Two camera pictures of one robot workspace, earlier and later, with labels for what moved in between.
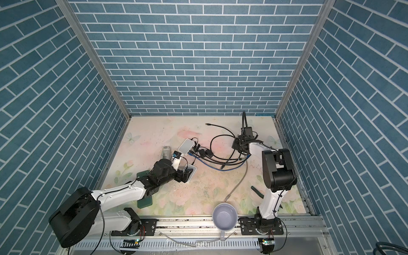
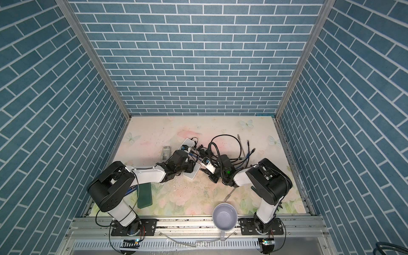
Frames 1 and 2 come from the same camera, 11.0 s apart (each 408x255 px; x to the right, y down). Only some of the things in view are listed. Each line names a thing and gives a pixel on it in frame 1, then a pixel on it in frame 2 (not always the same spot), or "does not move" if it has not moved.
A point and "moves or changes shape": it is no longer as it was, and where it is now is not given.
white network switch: [186, 146] does not move
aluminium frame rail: [201, 236] does not move
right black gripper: [235, 145] → [213, 179]
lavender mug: [224, 218] does not move
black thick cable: [231, 135] moves or changes shape
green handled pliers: [257, 192] does not move
